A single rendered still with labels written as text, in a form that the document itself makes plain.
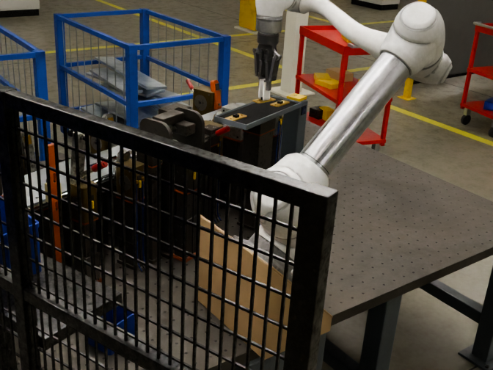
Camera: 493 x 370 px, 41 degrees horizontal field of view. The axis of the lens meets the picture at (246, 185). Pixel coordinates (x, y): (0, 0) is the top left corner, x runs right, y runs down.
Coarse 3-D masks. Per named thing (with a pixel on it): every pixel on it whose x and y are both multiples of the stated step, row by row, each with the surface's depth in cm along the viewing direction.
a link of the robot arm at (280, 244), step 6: (264, 228) 191; (264, 234) 192; (270, 234) 189; (270, 240) 190; (276, 240) 190; (282, 240) 188; (294, 240) 187; (276, 246) 190; (282, 246) 190; (294, 246) 189; (282, 252) 190; (294, 252) 191
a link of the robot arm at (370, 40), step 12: (300, 0) 227; (312, 0) 227; (324, 0) 226; (300, 12) 231; (324, 12) 223; (336, 12) 217; (336, 24) 215; (348, 24) 210; (360, 24) 209; (348, 36) 209; (360, 36) 206; (372, 36) 204; (384, 36) 202; (372, 48) 204
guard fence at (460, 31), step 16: (432, 0) 658; (448, 0) 673; (464, 0) 688; (480, 0) 704; (448, 16) 682; (464, 16) 698; (480, 16) 714; (448, 32) 692; (464, 32) 708; (480, 32) 725; (448, 48) 702; (464, 48) 719; (480, 48) 736; (464, 64) 729; (480, 64) 746; (400, 96) 691
